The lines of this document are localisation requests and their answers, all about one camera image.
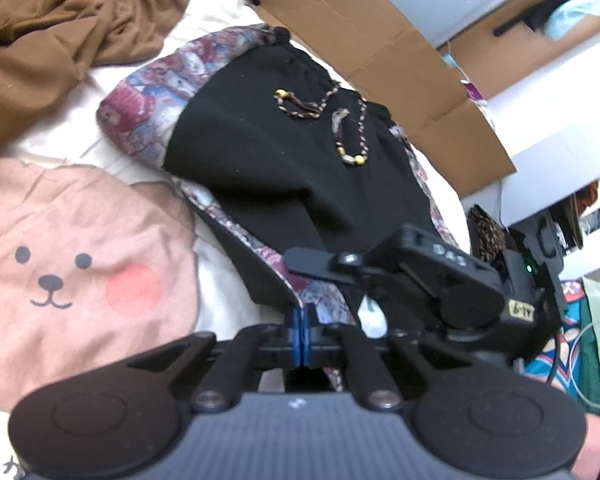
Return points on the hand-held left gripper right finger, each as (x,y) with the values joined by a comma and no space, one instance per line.
(308,340)

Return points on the purple packet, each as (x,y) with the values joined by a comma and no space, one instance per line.
(471,91)

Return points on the brown cardboard sheet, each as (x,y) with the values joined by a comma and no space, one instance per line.
(380,50)

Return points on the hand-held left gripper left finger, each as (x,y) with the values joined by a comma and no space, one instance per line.
(294,340)

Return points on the colourful patterned cloth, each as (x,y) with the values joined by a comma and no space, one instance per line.
(575,310)

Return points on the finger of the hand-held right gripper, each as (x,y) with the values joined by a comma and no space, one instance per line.
(315,261)

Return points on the light blue cloth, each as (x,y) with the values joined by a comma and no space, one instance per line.
(580,12)

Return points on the white printed blanket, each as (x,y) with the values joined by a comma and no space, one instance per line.
(80,285)

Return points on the black pants with patterned trim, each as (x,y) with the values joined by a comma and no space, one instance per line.
(280,160)

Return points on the person's right forearm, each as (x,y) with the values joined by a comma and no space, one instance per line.
(595,445)

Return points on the brown garment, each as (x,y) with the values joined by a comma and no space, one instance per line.
(55,25)

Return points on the large brown box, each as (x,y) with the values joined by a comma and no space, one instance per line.
(505,60)

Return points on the leopard print cloth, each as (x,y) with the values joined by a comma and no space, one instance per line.
(487,235)

